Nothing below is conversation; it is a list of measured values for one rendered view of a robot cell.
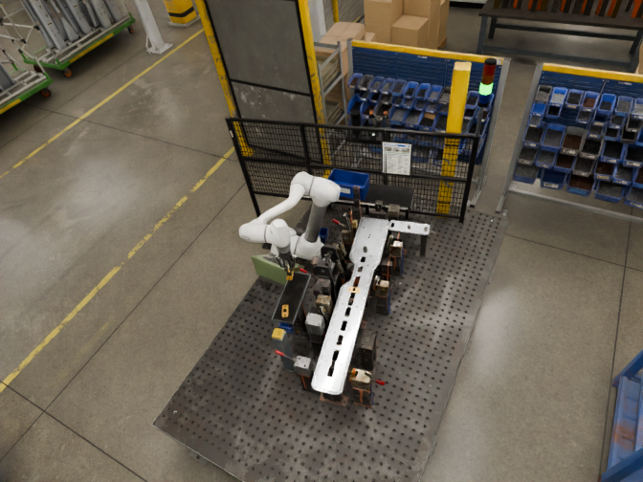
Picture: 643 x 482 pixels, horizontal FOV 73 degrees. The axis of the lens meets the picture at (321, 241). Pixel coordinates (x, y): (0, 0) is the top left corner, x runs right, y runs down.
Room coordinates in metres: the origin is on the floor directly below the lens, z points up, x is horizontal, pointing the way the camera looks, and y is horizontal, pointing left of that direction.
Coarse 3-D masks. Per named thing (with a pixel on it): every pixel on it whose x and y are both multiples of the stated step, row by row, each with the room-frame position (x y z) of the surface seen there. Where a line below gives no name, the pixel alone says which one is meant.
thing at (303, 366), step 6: (300, 360) 1.17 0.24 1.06; (306, 360) 1.17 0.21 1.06; (300, 366) 1.13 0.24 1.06; (306, 366) 1.12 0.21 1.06; (312, 366) 1.16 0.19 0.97; (300, 372) 1.13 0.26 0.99; (306, 372) 1.12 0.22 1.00; (312, 372) 1.16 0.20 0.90; (300, 378) 1.14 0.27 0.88; (306, 378) 1.13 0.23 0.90; (312, 378) 1.14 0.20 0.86; (306, 384) 1.13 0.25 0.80; (306, 390) 1.13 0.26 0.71; (312, 390) 1.12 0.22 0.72
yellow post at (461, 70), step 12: (456, 72) 2.40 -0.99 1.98; (468, 72) 2.37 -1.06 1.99; (456, 84) 2.40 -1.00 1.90; (456, 96) 2.39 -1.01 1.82; (456, 108) 2.39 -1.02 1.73; (456, 120) 2.39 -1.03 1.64; (456, 132) 2.38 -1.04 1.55; (444, 144) 2.42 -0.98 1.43; (456, 144) 2.38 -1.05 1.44; (444, 156) 2.41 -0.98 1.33; (456, 156) 2.38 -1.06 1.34; (444, 168) 2.40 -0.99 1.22; (444, 204) 2.39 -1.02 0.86
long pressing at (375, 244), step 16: (368, 224) 2.19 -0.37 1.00; (384, 224) 2.16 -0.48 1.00; (368, 240) 2.03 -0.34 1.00; (384, 240) 2.01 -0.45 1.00; (352, 256) 1.91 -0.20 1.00; (368, 256) 1.88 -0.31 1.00; (368, 272) 1.75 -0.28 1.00; (368, 288) 1.63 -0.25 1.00; (336, 304) 1.54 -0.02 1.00; (352, 304) 1.52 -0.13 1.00; (336, 320) 1.42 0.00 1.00; (352, 320) 1.40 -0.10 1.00; (336, 336) 1.32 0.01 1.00; (352, 336) 1.30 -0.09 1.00; (352, 352) 1.20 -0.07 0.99; (320, 368) 1.13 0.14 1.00; (336, 368) 1.11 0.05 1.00; (320, 384) 1.03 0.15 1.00; (336, 384) 1.01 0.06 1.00
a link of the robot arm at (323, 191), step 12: (324, 180) 2.16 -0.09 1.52; (312, 192) 2.11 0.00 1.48; (324, 192) 2.09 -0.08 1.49; (336, 192) 2.09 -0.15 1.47; (324, 204) 2.08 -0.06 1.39; (312, 216) 2.13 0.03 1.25; (312, 228) 2.11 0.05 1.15; (300, 240) 2.15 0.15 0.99; (312, 240) 2.11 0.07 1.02; (300, 252) 2.10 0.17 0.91; (312, 252) 2.08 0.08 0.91
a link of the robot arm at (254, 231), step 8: (296, 184) 2.12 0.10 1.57; (296, 192) 2.04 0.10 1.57; (304, 192) 2.10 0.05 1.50; (288, 200) 1.97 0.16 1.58; (296, 200) 1.98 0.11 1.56; (272, 208) 1.90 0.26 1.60; (280, 208) 1.90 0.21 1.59; (288, 208) 1.93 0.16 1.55; (264, 216) 1.84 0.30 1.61; (272, 216) 1.86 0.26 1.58; (248, 224) 1.75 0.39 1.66; (256, 224) 1.73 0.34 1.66; (264, 224) 1.74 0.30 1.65; (240, 232) 1.71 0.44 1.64; (248, 232) 1.69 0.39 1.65; (256, 232) 1.68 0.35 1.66; (264, 232) 1.67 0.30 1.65; (248, 240) 1.67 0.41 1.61; (256, 240) 1.66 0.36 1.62; (264, 240) 1.65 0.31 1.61
